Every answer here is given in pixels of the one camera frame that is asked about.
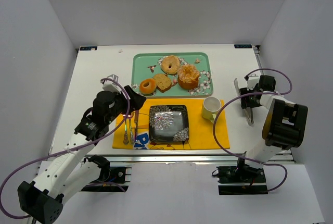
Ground silver metal tongs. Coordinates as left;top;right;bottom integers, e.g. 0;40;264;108
234;78;254;126

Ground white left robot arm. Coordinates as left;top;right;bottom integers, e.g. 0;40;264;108
18;85;146;223

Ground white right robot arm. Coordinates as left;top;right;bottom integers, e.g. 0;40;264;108
237;92;308;173

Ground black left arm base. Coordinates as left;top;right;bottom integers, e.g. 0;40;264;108
81;155;132;193

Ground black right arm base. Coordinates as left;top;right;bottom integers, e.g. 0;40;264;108
212;166;268;195

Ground brown bread slice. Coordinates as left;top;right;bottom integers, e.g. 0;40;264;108
153;73;172;93

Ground iridescent knife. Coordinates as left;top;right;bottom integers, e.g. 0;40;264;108
134;110;139;142

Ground iridescent spoon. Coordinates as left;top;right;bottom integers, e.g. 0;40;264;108
128;113;135;145

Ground orange donut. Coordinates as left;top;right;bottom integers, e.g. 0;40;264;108
139;78;157;95

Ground green floral tray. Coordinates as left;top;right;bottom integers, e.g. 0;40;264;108
131;52;213;98

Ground black floral square plate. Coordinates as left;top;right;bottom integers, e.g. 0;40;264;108
148;105;190;143

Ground iridescent fork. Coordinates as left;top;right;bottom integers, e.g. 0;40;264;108
123;115;129;145

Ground pale glazed bagel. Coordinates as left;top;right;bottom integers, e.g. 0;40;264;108
161;55;181;74

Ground blue right corner sticker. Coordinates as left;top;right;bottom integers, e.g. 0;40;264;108
234;44;252;49

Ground blue corner sticker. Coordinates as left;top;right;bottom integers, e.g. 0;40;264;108
234;44;252;49
79;46;98;51

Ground sugar-topped bundt cake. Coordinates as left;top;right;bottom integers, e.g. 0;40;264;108
177;64;200;90

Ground pale yellow mug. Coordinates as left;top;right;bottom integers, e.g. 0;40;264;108
201;96;222;123

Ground blue left corner sticker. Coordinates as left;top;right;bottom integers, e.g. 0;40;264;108
79;46;98;51

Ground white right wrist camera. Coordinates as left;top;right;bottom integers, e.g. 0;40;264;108
245;74;260;91

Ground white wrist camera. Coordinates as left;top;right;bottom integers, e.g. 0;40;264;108
100;74;121;93
245;74;260;91

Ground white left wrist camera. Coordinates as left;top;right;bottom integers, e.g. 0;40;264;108
100;74;121;93

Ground aluminium table frame rail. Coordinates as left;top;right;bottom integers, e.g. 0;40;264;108
48;152;248;165

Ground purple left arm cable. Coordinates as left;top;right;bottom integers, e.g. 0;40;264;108
0;78;131;220

